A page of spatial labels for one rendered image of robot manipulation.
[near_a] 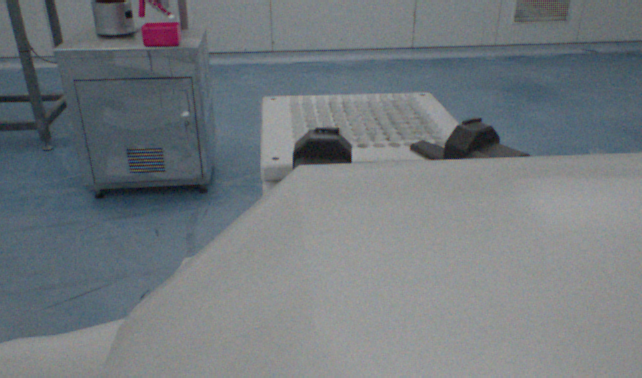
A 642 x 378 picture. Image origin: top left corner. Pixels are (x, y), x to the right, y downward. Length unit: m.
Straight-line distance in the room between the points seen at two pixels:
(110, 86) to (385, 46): 3.45
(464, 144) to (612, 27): 6.04
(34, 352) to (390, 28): 5.39
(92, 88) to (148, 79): 0.25
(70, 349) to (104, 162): 2.56
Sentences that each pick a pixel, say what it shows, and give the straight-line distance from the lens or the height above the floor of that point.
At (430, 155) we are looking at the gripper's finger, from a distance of 0.58.
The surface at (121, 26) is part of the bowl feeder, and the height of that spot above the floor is 0.81.
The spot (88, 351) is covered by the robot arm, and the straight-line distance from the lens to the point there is 0.34.
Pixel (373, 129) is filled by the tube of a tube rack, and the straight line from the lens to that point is 0.64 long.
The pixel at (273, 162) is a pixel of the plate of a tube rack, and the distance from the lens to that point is 0.57.
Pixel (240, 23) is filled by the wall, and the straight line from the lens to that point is 5.47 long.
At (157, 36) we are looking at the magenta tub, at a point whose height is 0.81.
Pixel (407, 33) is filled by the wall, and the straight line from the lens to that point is 5.68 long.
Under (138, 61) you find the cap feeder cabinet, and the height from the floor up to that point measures 0.70.
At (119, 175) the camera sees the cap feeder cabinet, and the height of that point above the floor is 0.14.
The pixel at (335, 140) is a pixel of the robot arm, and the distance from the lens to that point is 0.50.
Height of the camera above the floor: 1.31
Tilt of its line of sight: 27 degrees down
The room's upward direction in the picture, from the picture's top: straight up
